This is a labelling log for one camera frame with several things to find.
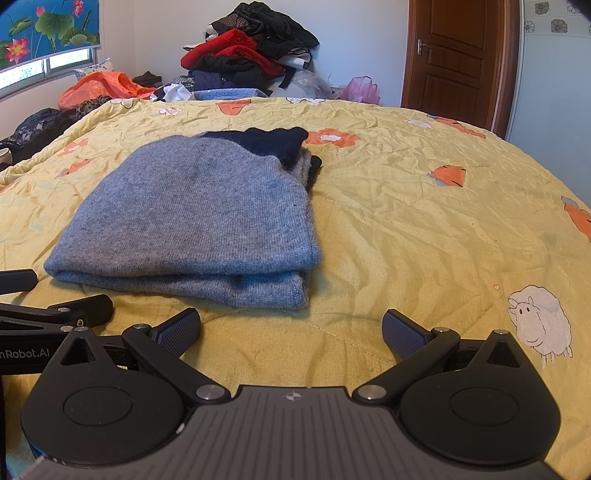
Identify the leopard print cloth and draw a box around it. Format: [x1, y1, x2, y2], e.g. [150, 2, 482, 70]
[73, 96, 112, 119]

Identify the pile of clothes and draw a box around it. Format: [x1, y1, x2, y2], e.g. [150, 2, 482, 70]
[180, 2, 321, 91]

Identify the window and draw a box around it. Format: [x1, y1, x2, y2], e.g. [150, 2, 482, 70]
[0, 46, 100, 99]

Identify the floral print pillow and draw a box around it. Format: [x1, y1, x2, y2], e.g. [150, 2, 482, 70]
[74, 58, 114, 79]

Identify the brown wooden door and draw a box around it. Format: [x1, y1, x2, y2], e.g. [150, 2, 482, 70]
[401, 0, 507, 136]

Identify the orange plastic bag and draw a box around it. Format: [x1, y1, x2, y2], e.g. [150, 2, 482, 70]
[58, 71, 156, 111]

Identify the lotus print window blind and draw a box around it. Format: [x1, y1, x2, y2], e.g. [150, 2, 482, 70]
[0, 0, 101, 71]

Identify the yellow printed quilt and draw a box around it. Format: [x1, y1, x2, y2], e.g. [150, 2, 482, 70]
[0, 97, 591, 480]

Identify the light blue knit cloth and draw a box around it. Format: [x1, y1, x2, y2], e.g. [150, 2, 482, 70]
[193, 87, 269, 103]

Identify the white crumpled cloth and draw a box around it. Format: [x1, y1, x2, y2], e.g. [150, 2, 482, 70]
[163, 83, 195, 103]

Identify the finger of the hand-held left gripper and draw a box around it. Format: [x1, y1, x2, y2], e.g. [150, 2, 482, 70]
[0, 294, 114, 333]
[0, 268, 39, 295]

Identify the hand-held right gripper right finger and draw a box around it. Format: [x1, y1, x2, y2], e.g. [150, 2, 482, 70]
[352, 309, 537, 406]

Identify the clear plastic bag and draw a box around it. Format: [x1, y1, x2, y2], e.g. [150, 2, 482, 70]
[286, 69, 334, 100]

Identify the grey sweater with navy sleeves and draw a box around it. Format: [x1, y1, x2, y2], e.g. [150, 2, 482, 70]
[44, 126, 323, 310]

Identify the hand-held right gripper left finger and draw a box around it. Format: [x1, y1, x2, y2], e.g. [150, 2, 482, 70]
[54, 308, 232, 407]

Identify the dark brown cloth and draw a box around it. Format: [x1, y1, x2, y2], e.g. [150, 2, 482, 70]
[131, 71, 163, 89]

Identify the pale floral wardrobe door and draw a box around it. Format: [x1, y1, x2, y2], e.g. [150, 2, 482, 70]
[505, 0, 591, 197]

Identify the dark patterned cloth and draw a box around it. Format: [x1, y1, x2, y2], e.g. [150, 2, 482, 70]
[0, 108, 75, 163]

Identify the pink plastic bag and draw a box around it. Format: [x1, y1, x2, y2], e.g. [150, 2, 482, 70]
[340, 76, 382, 106]

